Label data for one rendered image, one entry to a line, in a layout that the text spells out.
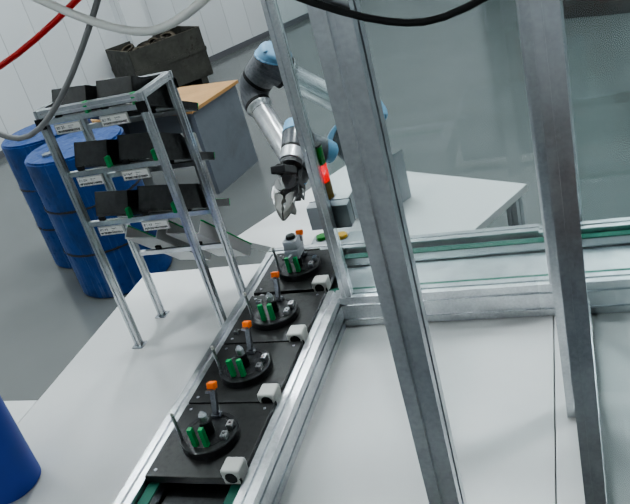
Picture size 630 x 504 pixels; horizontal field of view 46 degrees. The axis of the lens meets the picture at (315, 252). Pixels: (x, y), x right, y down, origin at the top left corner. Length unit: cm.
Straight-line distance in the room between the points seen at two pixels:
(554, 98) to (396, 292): 30
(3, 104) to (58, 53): 94
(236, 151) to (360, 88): 532
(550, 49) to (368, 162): 23
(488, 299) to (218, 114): 419
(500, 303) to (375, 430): 52
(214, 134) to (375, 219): 505
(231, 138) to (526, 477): 479
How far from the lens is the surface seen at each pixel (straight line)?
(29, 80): 961
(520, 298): 206
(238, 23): 1136
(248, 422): 178
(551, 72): 89
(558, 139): 91
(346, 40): 81
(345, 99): 83
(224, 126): 602
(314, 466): 177
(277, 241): 281
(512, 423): 177
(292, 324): 206
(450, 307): 209
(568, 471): 166
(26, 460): 208
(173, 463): 176
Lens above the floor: 205
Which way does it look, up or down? 27 degrees down
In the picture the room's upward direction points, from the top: 16 degrees counter-clockwise
